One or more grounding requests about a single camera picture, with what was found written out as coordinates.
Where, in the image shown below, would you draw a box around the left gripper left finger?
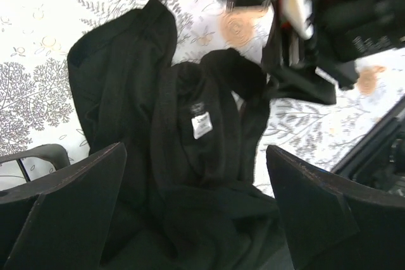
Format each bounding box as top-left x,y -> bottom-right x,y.
1,143 -> 127,269

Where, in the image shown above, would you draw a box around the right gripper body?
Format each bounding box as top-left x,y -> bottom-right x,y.
261,0 -> 358,104

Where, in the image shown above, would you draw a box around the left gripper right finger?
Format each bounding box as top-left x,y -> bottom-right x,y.
266,145 -> 404,270

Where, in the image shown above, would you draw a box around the black tank top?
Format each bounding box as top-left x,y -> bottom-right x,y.
67,0 -> 292,269

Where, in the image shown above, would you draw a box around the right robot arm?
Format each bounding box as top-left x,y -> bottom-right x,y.
262,0 -> 404,105

